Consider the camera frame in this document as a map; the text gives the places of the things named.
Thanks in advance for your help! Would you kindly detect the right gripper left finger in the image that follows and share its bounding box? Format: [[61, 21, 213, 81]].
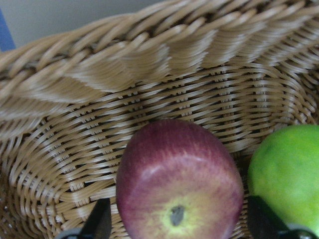
[[79, 198, 112, 239]]

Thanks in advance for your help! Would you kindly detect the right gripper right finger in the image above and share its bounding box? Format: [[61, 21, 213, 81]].
[[247, 196, 297, 239]]

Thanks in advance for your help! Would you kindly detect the green apple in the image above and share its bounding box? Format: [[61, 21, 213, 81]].
[[248, 124, 319, 235]]

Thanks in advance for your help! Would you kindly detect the red apple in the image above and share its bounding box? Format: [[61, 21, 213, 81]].
[[116, 119, 244, 239]]

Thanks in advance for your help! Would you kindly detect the brown wicker basket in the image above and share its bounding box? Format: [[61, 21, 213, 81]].
[[0, 0, 319, 239]]

